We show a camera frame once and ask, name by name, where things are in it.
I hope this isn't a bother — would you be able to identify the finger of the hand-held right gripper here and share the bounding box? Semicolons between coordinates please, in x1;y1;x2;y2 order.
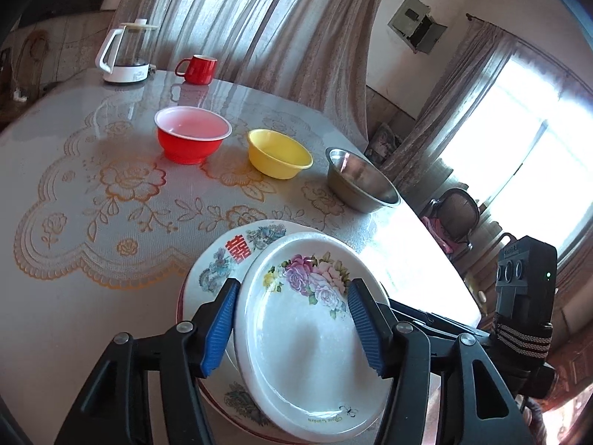
387;297;498;348

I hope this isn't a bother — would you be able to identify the dark wooden armchair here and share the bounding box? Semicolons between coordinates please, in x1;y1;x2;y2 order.
421;188;480;260

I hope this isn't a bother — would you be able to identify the pink chair cushion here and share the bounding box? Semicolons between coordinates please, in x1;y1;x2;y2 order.
424;215;464;253

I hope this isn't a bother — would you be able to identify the stainless steel bowl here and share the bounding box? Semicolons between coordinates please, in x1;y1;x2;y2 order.
325;146;401;213

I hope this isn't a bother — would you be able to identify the person's right forearm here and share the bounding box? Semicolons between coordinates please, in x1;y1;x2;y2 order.
521;396;552;445

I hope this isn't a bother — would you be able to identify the beige side window curtain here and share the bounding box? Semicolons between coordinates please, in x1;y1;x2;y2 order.
384;19;520;195

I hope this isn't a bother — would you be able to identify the small rose-print plate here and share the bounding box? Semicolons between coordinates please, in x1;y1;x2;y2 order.
233;232;394;443

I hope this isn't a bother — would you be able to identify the large pink-rimmed floral plate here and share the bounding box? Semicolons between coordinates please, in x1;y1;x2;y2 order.
175;260;445;445

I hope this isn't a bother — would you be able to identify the leaning framed picture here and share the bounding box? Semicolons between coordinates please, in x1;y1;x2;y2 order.
366;123;401;158

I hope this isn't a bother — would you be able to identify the red plastic bowl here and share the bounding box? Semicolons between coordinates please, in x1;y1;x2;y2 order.
154;106;233;166

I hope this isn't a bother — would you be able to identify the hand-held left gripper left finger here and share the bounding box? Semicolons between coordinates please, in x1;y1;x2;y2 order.
56;278;242;445

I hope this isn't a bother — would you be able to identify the grey electrical panel box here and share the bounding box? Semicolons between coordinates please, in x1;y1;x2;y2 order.
387;0;448;55

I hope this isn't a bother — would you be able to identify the arched wooden chair back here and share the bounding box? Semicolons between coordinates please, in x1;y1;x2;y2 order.
19;30;52;86

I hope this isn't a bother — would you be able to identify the white plate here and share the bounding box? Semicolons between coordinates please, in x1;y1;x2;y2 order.
183;221;367;443

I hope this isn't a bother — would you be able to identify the red mug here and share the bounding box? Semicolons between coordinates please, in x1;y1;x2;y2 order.
175;55;218;85

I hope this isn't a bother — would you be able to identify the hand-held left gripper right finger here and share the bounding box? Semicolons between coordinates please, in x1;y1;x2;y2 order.
347;278;533;445

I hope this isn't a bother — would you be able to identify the beige lace curtain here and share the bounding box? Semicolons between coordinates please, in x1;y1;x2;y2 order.
109;0;394;149

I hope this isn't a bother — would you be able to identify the yellow plastic bowl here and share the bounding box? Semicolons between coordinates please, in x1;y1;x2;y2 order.
247;129;314;180

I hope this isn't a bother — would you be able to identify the bright window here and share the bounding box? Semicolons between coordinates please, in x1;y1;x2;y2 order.
440;46;593;260

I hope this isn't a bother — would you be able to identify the white glass electric kettle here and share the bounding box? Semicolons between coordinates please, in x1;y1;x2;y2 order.
95;19;160;85

